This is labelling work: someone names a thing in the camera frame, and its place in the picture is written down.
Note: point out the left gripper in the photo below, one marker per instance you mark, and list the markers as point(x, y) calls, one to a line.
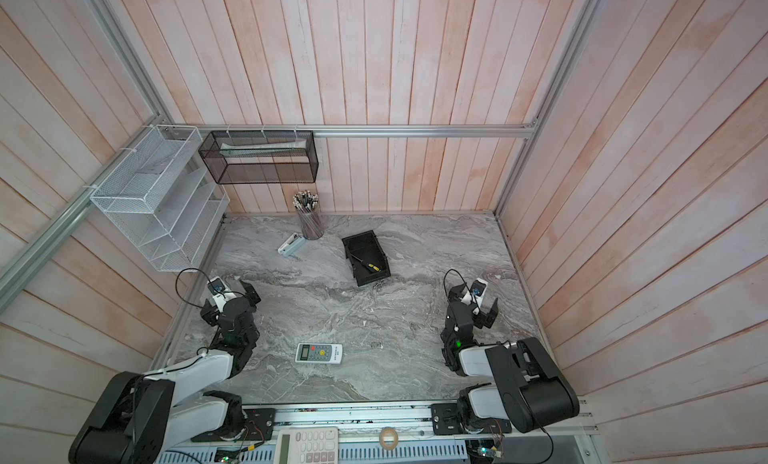
point(212, 314)

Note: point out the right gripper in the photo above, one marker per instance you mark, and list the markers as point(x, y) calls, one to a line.
point(489, 321)

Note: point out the yellow black screwdriver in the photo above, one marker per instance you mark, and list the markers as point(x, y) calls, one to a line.
point(369, 266)

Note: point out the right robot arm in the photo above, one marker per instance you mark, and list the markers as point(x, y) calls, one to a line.
point(527, 389)

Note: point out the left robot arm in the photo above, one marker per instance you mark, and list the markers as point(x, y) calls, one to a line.
point(140, 416)

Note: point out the black plastic bin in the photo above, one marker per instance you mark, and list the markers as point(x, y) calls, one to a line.
point(366, 246)

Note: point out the white remote control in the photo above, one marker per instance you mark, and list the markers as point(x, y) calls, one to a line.
point(323, 353)

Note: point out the light blue stapler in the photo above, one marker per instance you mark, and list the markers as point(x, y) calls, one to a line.
point(291, 245)

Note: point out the white calculator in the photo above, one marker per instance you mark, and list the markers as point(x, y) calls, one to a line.
point(311, 445)

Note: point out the roll of tape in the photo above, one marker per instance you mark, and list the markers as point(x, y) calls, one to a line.
point(388, 438)

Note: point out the clear cup of pencils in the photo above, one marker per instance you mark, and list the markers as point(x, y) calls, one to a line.
point(306, 205)

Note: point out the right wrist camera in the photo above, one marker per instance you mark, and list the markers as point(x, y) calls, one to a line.
point(477, 290)

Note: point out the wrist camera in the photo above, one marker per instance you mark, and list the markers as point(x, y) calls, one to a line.
point(477, 290)
point(219, 291)

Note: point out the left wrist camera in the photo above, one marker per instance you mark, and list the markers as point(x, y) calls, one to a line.
point(219, 291)

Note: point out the white wire mesh shelf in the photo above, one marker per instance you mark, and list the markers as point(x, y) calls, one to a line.
point(167, 207)

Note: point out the black wire mesh basket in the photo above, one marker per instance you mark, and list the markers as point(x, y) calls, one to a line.
point(260, 157)

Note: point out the aluminium frame rail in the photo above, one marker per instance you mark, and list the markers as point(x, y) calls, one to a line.
point(34, 256)

